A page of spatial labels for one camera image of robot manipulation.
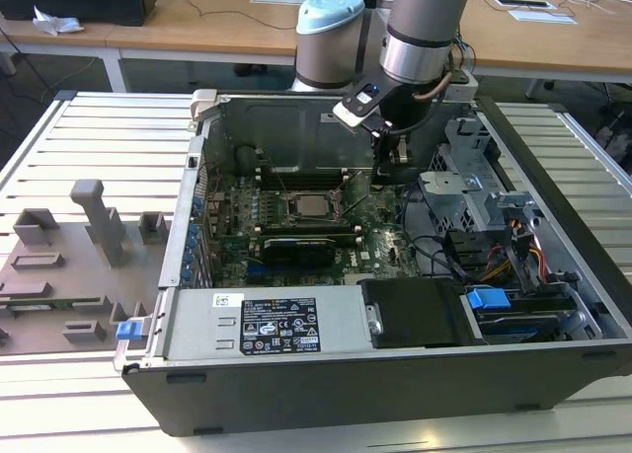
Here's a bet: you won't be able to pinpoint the metal socket cover frame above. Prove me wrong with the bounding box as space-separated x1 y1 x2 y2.
326 185 349 219

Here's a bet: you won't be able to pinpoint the silver square CPU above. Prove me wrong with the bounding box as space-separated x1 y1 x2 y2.
294 194 331 218

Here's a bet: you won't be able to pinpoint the black RAM slot bank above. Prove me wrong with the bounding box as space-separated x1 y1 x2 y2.
259 171 345 190
259 227 356 241

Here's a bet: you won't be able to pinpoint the CPU socket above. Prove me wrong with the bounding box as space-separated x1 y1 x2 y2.
278 189 350 231

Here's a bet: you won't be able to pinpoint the metal drive cage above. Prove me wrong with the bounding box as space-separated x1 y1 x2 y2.
417 116 539 250

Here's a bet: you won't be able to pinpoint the green motherboard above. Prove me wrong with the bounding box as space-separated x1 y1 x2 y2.
204 169 431 289

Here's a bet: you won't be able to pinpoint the white paper sheet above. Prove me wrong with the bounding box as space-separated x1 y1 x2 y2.
508 8 579 26

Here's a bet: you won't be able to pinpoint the black graphics card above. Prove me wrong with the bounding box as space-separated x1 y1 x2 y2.
261 235 338 269

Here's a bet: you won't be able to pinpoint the black plastic shroud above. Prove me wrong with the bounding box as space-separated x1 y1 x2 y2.
357 277 488 350

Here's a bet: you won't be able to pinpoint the blue disk carrier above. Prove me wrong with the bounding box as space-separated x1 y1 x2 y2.
466 287 510 314

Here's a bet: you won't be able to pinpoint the wooden desk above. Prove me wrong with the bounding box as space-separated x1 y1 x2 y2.
0 0 632 84

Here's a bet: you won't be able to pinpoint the black disk drive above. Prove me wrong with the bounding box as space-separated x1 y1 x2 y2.
473 294 580 343

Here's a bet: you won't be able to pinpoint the black open PC case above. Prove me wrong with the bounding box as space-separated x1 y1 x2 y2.
114 90 632 437

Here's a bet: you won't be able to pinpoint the silver power supply with label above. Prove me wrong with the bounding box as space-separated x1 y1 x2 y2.
162 287 371 360

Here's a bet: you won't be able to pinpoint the crumpled white paper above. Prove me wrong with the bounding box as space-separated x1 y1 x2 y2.
32 4 85 35

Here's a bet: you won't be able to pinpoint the grey parts rack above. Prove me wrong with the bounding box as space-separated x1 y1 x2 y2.
0 179 172 358

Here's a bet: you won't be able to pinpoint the green RAM stick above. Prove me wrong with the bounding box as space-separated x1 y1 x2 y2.
0 297 103 311

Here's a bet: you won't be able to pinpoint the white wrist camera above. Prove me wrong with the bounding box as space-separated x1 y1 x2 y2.
333 80 391 129

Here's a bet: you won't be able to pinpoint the blue cable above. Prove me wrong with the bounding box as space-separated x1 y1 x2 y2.
459 40 478 74

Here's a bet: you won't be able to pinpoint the black internal cables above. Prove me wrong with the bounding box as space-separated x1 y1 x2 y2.
399 181 470 282

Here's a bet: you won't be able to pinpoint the orange yellow red wires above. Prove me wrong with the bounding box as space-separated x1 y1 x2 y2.
486 218 544 282

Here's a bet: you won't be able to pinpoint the grey case handle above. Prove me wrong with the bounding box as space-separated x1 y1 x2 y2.
190 88 221 123

